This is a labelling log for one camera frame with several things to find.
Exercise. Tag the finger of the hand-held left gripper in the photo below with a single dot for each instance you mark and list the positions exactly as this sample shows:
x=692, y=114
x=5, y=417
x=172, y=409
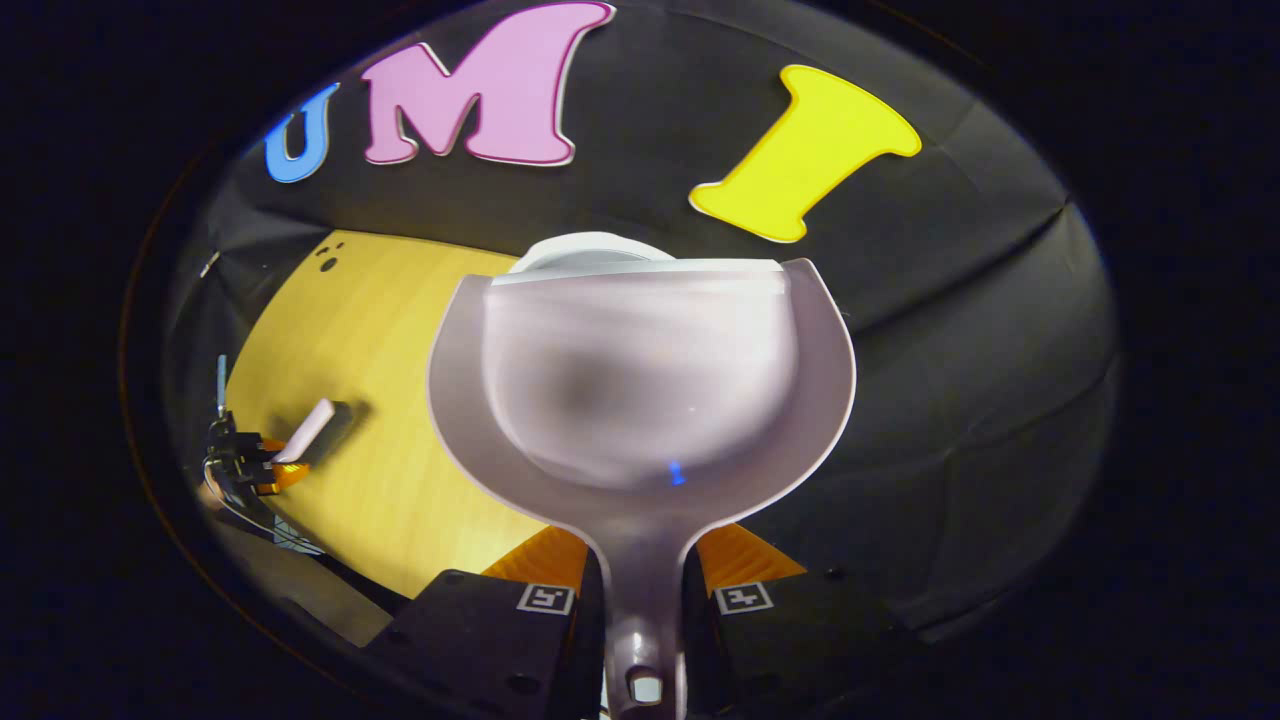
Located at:
x=262, y=445
x=285, y=478

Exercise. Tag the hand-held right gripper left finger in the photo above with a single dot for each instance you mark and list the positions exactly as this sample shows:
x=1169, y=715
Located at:
x=500, y=650

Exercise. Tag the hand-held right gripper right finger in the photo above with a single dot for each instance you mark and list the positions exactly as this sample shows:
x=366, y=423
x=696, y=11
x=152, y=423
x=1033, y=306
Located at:
x=800, y=650

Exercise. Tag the small lavender broom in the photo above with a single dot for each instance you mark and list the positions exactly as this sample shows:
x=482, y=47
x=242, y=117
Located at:
x=312, y=425

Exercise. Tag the lavender plastic dustpan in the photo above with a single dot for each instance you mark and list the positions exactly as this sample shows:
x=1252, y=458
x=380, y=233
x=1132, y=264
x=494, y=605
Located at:
x=640, y=380

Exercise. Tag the white ribbed garbage bin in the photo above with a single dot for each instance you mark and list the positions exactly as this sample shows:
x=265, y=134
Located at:
x=590, y=250

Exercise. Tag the black backdrop cloth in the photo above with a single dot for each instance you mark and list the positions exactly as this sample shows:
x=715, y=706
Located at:
x=950, y=350

